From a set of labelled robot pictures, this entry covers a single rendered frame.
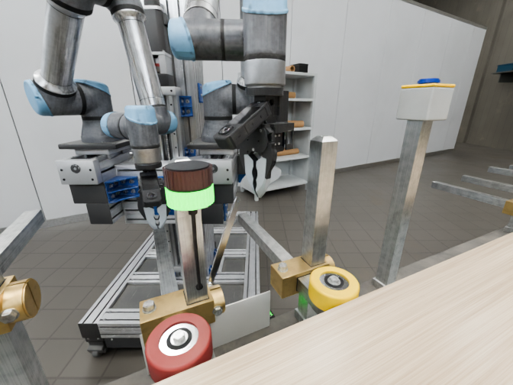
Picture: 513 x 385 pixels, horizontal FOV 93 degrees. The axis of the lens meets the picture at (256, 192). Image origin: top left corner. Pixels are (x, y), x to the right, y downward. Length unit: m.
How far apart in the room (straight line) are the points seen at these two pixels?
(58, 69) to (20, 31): 2.05
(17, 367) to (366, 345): 0.45
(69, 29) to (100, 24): 2.10
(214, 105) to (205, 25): 0.47
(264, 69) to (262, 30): 0.06
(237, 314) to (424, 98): 0.58
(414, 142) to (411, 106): 0.08
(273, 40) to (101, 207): 0.91
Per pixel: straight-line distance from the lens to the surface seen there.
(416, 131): 0.64
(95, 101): 1.17
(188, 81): 1.22
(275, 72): 0.46
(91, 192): 1.14
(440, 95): 0.63
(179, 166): 0.31
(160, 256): 0.61
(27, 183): 3.18
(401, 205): 0.68
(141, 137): 0.72
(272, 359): 0.35
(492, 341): 0.47
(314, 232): 0.50
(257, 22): 0.47
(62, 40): 1.00
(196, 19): 0.59
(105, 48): 3.04
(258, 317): 0.61
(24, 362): 0.50
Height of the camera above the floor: 1.18
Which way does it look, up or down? 20 degrees down
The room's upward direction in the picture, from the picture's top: straight up
